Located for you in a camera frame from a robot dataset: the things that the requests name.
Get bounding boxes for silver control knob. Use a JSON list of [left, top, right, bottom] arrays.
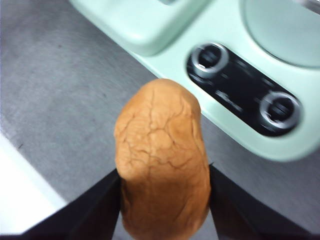
[[191, 42, 230, 80], [258, 91, 303, 131]]

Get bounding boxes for mint green breakfast maker base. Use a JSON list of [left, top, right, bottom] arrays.
[[69, 0, 320, 162]]

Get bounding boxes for brown potato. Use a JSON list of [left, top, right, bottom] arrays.
[[113, 78, 213, 240]]

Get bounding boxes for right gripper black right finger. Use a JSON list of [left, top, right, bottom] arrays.
[[209, 162, 313, 240]]

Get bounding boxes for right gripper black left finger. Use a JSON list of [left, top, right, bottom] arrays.
[[22, 168, 122, 240]]

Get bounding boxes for mint green hinged griddle lid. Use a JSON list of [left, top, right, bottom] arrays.
[[69, 0, 211, 57]]

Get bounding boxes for mint green pot with handle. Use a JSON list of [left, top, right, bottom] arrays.
[[241, 0, 320, 68]]

